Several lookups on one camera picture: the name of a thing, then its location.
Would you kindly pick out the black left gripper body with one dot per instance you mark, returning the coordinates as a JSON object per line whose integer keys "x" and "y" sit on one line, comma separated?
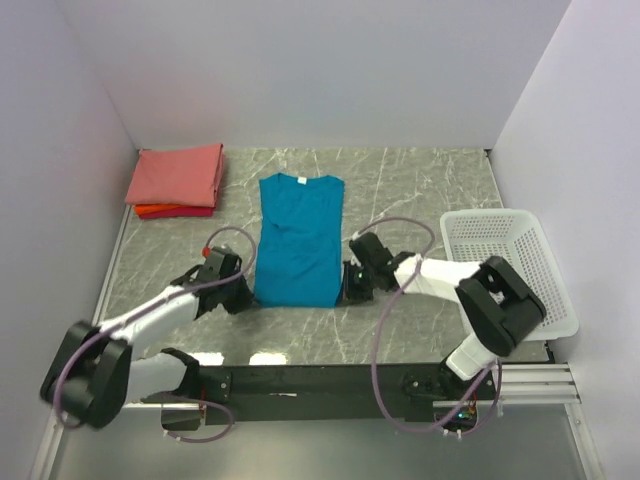
{"x": 236, "y": 295}

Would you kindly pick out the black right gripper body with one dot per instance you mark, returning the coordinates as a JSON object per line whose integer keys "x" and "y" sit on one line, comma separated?
{"x": 361, "y": 282}

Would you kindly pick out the teal blue t shirt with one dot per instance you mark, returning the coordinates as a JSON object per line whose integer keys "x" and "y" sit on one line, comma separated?
{"x": 299, "y": 256}

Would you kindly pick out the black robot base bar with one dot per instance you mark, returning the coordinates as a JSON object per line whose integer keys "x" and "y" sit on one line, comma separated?
{"x": 414, "y": 395}

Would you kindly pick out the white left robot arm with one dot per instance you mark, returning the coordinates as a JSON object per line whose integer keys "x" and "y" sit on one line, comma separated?
{"x": 99, "y": 369}

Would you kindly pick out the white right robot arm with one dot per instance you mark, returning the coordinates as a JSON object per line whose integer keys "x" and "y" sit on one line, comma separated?
{"x": 501, "y": 308}

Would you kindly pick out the folded salmon pink t shirt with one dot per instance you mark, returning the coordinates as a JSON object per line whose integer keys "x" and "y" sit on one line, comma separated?
{"x": 189, "y": 177}

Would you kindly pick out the folded orange t shirt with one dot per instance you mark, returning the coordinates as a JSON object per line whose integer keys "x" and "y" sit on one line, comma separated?
{"x": 154, "y": 211}

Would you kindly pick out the white perforated plastic basket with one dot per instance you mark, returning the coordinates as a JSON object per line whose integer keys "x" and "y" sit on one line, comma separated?
{"x": 517, "y": 236}

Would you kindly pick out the aluminium extrusion rail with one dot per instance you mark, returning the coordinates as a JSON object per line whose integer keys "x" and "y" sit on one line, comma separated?
{"x": 538, "y": 384}

